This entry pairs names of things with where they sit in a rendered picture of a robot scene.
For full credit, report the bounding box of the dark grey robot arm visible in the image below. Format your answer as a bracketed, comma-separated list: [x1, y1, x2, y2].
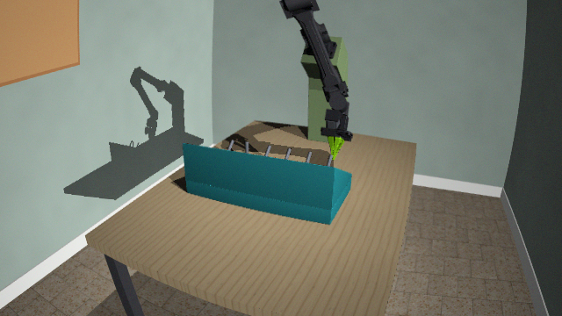
[279, 0, 349, 131]

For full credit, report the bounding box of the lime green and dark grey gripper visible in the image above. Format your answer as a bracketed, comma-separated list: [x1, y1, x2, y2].
[321, 127, 353, 161]

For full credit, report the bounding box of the teal wedge-shaped console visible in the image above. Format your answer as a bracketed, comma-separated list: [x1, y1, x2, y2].
[183, 140, 352, 225]

